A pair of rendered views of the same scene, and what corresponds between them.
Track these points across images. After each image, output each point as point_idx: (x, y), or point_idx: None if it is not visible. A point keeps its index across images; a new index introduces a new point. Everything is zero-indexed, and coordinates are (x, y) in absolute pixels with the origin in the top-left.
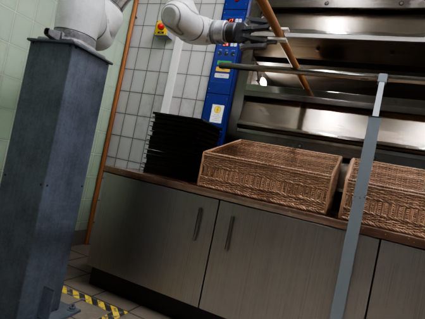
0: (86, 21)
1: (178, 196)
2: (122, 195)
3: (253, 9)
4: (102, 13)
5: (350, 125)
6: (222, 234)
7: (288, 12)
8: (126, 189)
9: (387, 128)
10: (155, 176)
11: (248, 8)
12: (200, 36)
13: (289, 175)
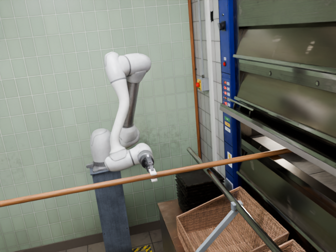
0: (98, 157)
1: (170, 240)
2: (162, 224)
3: (236, 71)
4: (106, 147)
5: (295, 204)
6: None
7: (255, 74)
8: (162, 222)
9: (318, 221)
10: (165, 222)
11: (230, 73)
12: (134, 164)
13: None
